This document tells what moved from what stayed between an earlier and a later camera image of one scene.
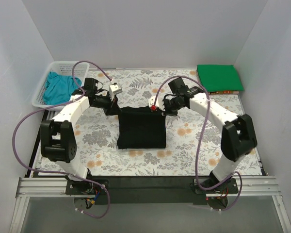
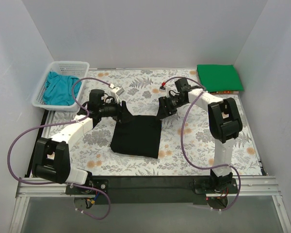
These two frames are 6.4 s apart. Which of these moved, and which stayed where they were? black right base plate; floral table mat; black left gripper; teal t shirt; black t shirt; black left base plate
Moved: black left gripper; black t shirt
Stayed: teal t shirt; black left base plate; floral table mat; black right base plate
